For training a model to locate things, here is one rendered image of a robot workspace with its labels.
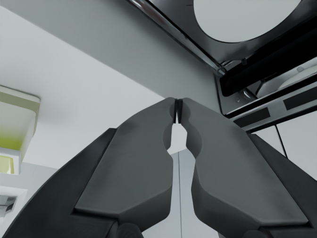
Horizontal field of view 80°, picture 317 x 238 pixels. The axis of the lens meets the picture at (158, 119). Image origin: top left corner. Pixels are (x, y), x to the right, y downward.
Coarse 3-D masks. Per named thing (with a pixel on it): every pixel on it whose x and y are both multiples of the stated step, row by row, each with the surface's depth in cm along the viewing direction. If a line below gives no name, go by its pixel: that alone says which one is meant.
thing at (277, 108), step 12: (312, 84) 20; (288, 96) 22; (300, 96) 21; (312, 96) 20; (264, 108) 23; (276, 108) 22; (288, 108) 21; (300, 108) 20; (240, 120) 25; (252, 120) 24; (264, 120) 23
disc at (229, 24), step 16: (208, 0) 18; (224, 0) 18; (240, 0) 18; (256, 0) 18; (272, 0) 18; (288, 0) 18; (208, 16) 19; (224, 16) 19; (240, 16) 19; (256, 16) 19; (272, 16) 19; (208, 32) 21; (224, 32) 21; (240, 32) 20; (256, 32) 20
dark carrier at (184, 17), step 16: (160, 0) 18; (176, 0) 18; (192, 0) 18; (304, 0) 18; (176, 16) 19; (192, 16) 19; (288, 16) 19; (304, 16) 19; (192, 32) 21; (272, 32) 20; (208, 48) 22; (224, 48) 22; (240, 48) 22; (256, 48) 22
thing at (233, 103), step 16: (288, 32) 24; (304, 32) 23; (272, 48) 25; (240, 64) 28; (304, 64) 21; (224, 80) 30; (272, 80) 23; (288, 80) 21; (304, 80) 21; (224, 96) 28; (240, 96) 26; (256, 96) 24; (272, 96) 23; (224, 112) 27; (240, 112) 26
